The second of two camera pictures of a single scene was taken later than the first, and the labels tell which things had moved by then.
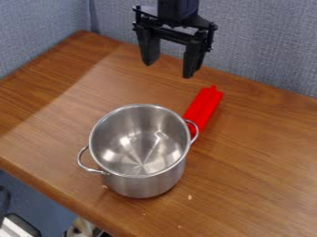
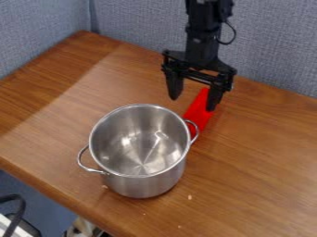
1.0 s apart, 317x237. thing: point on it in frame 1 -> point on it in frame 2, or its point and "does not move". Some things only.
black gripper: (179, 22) -> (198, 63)
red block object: (202, 108) does not move
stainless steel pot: (137, 147) does not move
